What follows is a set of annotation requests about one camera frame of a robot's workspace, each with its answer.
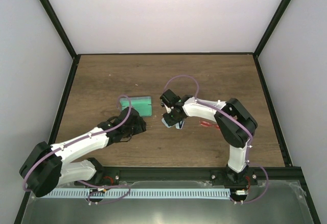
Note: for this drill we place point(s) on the black aluminium frame rail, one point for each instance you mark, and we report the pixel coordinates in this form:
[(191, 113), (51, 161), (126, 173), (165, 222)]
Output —
[(134, 174)]

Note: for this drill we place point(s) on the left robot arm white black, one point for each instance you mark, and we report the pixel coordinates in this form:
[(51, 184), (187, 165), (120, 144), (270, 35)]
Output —
[(49, 166)]

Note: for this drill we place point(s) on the teal glasses case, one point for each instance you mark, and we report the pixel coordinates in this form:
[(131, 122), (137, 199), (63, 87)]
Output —
[(142, 104)]

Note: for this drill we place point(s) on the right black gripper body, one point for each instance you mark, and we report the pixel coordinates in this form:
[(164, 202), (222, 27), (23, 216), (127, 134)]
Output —
[(174, 119)]

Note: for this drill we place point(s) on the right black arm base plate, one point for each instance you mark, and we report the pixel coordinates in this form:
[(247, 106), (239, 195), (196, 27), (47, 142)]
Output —
[(222, 176)]

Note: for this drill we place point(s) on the light blue slotted cable duct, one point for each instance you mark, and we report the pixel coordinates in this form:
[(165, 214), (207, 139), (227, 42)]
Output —
[(201, 193)]

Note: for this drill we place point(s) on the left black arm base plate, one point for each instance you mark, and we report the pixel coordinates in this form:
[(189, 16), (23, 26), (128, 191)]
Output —
[(104, 179)]

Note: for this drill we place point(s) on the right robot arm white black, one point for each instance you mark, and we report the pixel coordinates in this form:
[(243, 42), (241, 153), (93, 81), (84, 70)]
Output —
[(236, 124)]

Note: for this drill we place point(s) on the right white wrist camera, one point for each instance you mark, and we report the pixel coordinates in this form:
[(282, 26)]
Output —
[(168, 109)]

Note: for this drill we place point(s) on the metal front plate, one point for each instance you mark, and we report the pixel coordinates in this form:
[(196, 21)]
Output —
[(276, 202)]

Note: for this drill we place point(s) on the red transparent sunglasses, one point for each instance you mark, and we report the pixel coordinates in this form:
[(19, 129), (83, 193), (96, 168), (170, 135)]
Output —
[(208, 124)]

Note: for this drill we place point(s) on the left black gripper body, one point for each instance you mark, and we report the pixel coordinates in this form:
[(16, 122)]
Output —
[(130, 131)]

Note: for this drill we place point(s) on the light blue cleaning cloth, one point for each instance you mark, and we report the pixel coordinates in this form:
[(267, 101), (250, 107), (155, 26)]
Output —
[(178, 126)]

